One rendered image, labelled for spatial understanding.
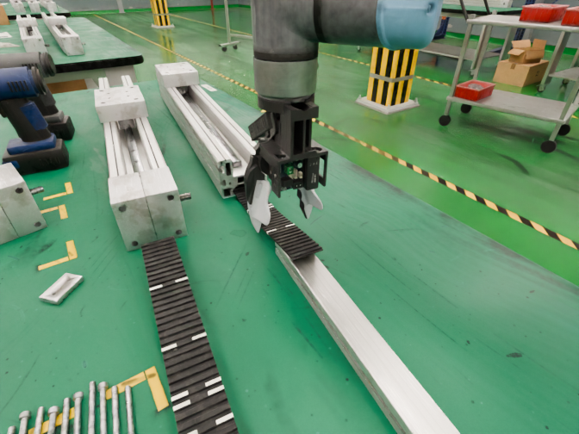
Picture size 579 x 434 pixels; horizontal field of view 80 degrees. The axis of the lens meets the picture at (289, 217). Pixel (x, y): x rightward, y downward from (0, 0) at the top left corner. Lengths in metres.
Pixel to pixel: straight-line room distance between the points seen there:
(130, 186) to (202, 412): 0.37
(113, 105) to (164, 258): 0.50
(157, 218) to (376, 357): 0.39
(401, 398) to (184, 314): 0.26
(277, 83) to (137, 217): 0.32
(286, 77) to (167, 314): 0.31
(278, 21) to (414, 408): 0.41
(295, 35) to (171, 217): 0.35
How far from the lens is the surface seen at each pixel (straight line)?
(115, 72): 2.38
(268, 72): 0.41
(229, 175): 0.70
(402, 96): 3.96
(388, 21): 0.36
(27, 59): 1.12
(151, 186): 0.60
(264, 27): 0.41
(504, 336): 0.54
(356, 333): 0.43
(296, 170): 0.45
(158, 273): 0.52
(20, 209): 0.74
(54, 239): 0.72
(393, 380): 0.41
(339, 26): 0.38
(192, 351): 0.43
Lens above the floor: 1.16
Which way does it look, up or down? 35 degrees down
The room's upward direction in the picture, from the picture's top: straight up
